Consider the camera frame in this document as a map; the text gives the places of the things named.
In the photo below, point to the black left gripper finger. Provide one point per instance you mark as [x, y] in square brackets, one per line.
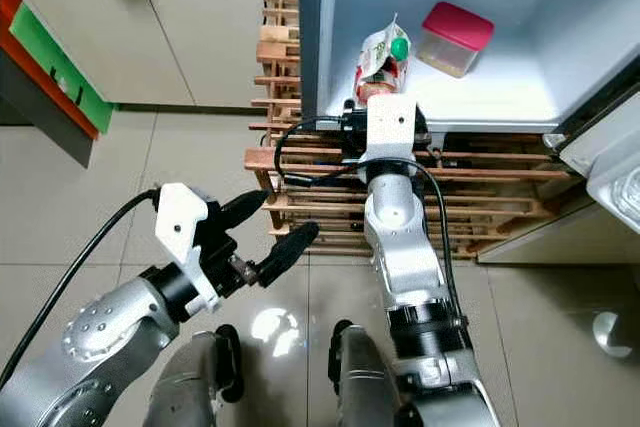
[285, 252]
[242, 209]

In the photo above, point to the red white drink pouch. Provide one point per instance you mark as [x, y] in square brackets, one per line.
[380, 62]

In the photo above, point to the dark steel fridge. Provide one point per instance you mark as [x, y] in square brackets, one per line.
[510, 67]

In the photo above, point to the robot right leg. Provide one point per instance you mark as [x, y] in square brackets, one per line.
[360, 377]

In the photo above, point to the red-lidded clear container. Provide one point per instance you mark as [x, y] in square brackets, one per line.
[455, 32]

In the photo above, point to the wooden slatted rack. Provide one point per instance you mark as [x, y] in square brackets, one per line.
[500, 197]

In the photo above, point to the beige kitchen cabinet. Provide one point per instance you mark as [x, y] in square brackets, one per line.
[160, 27]

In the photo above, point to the green and orange crate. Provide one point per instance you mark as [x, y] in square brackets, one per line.
[65, 62]

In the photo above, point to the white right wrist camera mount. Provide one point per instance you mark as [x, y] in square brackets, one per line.
[390, 132]

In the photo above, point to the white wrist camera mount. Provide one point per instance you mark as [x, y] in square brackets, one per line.
[182, 237]
[390, 132]

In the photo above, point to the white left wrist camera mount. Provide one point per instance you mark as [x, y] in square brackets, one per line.
[182, 237]

